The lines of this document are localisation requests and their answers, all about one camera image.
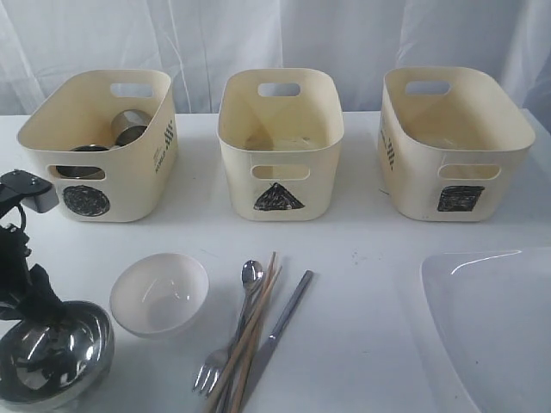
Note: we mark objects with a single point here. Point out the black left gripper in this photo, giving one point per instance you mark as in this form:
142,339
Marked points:
26,293

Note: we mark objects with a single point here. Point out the stainless steel bowl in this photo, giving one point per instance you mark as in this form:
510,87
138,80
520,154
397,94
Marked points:
54,368

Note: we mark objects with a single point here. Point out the white plastic bowl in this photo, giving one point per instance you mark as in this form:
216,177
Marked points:
159,296

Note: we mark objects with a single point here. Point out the wooden chopstick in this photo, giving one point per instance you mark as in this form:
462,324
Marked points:
250,338
242,342

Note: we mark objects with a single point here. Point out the steel table knife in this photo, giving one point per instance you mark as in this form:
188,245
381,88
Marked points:
262,357

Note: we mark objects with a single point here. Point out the small steel spoon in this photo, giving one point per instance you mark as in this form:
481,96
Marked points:
252,279

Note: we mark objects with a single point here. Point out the cream bin with circle mark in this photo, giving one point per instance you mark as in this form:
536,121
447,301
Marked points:
79,113

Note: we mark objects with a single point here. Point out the steel fork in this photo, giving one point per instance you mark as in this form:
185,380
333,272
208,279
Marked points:
212,368

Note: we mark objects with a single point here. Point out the white curtain backdrop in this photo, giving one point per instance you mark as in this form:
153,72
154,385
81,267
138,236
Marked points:
202,43

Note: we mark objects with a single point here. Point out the cream bin with triangle mark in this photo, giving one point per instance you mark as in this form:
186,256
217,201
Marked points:
280,132

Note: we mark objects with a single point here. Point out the cream bin with square mark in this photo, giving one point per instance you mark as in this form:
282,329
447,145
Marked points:
450,142

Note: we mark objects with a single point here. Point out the large white plate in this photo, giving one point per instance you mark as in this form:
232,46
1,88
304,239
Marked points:
491,311

